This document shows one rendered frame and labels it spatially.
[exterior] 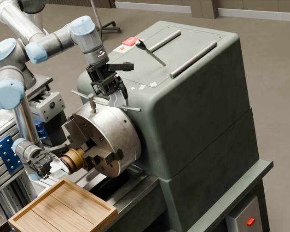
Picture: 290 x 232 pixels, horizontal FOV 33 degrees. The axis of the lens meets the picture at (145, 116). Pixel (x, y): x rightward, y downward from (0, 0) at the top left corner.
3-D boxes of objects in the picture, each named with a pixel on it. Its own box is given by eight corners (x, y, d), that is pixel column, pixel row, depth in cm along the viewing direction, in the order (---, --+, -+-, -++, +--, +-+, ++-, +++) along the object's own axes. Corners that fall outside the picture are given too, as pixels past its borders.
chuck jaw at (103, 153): (100, 139, 193) (119, 147, 185) (104, 149, 196) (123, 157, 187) (79, 155, 188) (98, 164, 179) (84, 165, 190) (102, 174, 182)
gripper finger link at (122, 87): (119, 99, 173) (109, 78, 170) (123, 96, 174) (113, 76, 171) (127, 100, 169) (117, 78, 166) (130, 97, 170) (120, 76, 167)
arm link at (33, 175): (47, 164, 220) (38, 145, 214) (47, 179, 210) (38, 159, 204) (30, 169, 220) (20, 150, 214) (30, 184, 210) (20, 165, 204)
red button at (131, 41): (132, 40, 230) (131, 36, 228) (140, 42, 225) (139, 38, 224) (123, 46, 227) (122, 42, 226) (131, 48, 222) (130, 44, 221)
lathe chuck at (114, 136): (89, 143, 219) (77, 89, 198) (139, 177, 202) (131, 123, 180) (74, 154, 214) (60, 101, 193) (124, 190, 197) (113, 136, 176)
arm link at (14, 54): (-2, 70, 236) (-13, 45, 229) (23, 58, 240) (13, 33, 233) (6, 77, 227) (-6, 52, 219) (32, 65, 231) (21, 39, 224)
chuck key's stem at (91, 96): (91, 118, 189) (86, 95, 181) (95, 114, 190) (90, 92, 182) (95, 120, 188) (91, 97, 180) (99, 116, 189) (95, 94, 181)
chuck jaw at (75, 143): (91, 136, 199) (74, 113, 197) (95, 135, 194) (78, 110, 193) (70, 152, 193) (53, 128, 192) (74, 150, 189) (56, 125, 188)
